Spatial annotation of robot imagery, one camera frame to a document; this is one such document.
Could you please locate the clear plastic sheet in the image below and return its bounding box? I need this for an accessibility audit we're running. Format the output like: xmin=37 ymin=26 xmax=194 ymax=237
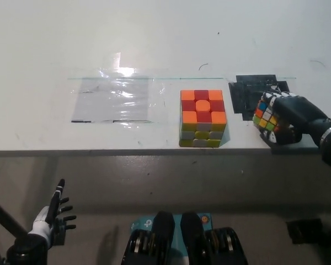
xmin=68 ymin=51 xmax=168 ymax=128

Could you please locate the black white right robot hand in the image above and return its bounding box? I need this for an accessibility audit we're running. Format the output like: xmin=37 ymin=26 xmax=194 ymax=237
xmin=255 ymin=84 xmax=331 ymax=147

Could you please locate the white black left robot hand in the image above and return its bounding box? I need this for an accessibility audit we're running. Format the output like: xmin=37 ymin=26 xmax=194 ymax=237
xmin=29 ymin=178 xmax=77 ymax=247

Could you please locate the black diagonal support bar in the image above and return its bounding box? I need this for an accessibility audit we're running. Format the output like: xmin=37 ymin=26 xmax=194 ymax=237
xmin=0 ymin=194 xmax=29 ymax=239

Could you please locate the small multicoloured studded puzzle cube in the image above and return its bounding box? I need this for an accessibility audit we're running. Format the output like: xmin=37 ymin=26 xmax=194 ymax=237
xmin=252 ymin=99 xmax=282 ymax=134

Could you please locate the large orange red puzzle cube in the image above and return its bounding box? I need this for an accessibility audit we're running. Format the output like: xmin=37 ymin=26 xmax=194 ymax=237
xmin=178 ymin=89 xmax=227 ymax=148

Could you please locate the black tape patch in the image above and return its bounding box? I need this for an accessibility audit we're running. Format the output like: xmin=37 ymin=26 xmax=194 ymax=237
xmin=228 ymin=74 xmax=291 ymax=121

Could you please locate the black ribbed robot body block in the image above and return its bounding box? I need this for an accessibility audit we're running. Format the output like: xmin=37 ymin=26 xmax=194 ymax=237
xmin=122 ymin=211 xmax=177 ymax=265
xmin=180 ymin=211 xmax=249 ymax=265

